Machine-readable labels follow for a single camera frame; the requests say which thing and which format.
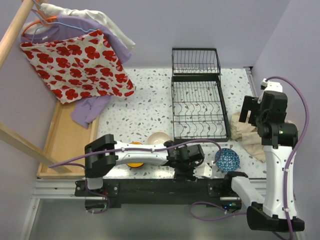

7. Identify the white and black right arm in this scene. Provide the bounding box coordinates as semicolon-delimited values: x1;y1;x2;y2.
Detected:
222;90;305;233

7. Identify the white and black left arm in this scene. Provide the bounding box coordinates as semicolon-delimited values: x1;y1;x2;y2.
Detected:
84;134;205;196

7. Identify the beige crumpled cloth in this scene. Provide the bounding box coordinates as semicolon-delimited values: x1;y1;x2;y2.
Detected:
230;112;266;163

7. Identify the cream white bowl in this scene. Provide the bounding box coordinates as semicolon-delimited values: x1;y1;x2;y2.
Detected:
146;131;172;145

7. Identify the blue triangle pattern bowl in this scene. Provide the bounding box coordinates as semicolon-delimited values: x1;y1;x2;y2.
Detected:
214;148;240;172

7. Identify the orange yellow bowl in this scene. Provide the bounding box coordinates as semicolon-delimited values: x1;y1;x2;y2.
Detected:
126;141;144;169

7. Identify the light wooden tray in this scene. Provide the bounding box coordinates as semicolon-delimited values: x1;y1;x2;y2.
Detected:
37;100;100;179

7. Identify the red poppy print cloth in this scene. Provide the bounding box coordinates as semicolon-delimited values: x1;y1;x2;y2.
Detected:
20;30;136;104

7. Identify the white hanging garment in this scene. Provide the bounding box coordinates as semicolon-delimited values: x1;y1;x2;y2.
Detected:
40;3;136;51

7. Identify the lilac purple shirt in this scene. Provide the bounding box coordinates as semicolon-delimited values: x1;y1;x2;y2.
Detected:
20;15;136;128

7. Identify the orange clothes hanger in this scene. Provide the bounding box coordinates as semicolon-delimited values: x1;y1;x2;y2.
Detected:
20;0;57;38

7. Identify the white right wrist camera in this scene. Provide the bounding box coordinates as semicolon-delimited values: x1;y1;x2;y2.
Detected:
260;78;283;93

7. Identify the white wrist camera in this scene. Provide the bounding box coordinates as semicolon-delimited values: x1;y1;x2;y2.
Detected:
196;162;214;179
260;78;283;93

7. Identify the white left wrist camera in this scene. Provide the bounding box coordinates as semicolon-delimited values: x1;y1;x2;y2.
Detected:
196;162;214;179

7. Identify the black wire dish rack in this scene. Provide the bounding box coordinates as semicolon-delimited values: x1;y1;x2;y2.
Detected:
171;47;231;143

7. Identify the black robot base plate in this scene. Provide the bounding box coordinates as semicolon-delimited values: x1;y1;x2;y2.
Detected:
74;178;242;213

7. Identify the blue wire clothes hanger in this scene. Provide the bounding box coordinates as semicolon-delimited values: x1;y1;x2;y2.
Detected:
31;8;97;43

